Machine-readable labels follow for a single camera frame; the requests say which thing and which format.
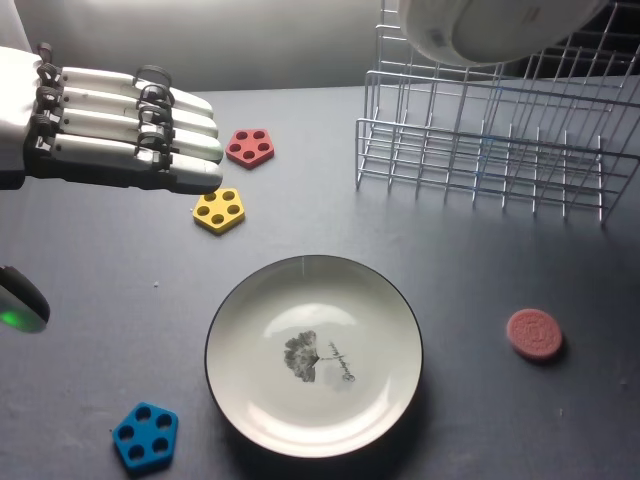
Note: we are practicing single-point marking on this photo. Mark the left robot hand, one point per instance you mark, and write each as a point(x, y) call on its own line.
point(100, 130)

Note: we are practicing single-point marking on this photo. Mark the white plate with leaf print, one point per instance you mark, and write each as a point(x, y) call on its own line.
point(490, 30)
point(310, 390)

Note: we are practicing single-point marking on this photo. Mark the yellow pentagon block with holes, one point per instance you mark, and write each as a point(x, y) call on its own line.
point(222, 215)

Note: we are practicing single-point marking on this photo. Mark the red pentagon block with holes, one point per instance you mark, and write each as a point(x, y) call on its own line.
point(250, 147)

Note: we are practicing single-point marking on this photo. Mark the blue pentagon block with holes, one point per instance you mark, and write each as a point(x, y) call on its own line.
point(145, 440)

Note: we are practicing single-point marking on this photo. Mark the grey table cloth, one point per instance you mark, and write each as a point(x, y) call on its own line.
point(475, 280)

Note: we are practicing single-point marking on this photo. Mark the pink round cookie toy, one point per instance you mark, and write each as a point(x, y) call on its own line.
point(534, 335)

